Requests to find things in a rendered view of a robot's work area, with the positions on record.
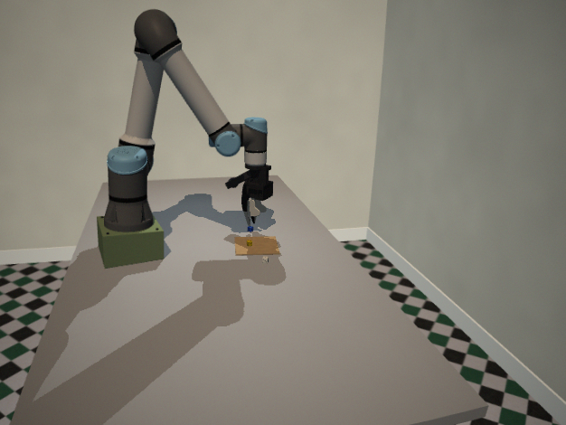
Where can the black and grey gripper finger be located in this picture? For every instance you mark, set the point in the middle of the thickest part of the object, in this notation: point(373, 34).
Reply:
point(259, 206)
point(248, 206)

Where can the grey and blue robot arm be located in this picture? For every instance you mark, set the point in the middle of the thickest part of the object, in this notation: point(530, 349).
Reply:
point(128, 164)

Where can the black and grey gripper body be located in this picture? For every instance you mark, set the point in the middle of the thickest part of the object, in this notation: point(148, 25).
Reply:
point(258, 181)

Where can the tan square mat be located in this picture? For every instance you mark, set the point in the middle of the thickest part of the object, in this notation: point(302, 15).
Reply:
point(260, 246)

